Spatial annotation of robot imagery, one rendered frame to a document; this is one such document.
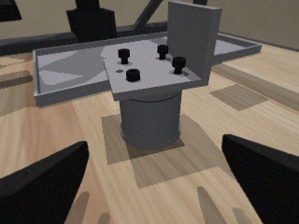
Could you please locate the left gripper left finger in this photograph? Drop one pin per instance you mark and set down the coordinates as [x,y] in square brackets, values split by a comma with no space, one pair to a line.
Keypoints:
[43,192]

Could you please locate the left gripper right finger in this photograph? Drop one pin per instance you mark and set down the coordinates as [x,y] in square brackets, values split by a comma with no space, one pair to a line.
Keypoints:
[269,177]

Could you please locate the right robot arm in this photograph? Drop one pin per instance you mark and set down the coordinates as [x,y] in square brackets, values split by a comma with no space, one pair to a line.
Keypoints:
[87,6]

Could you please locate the grey metal l-bracket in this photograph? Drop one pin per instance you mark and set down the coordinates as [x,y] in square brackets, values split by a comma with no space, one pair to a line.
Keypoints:
[192,32]

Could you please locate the black screw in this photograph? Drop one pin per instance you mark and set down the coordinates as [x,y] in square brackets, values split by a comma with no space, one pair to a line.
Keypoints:
[162,50]
[133,75]
[124,54]
[178,63]

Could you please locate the dark grey cylinder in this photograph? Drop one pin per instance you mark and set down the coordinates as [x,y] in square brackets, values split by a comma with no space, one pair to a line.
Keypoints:
[151,122]

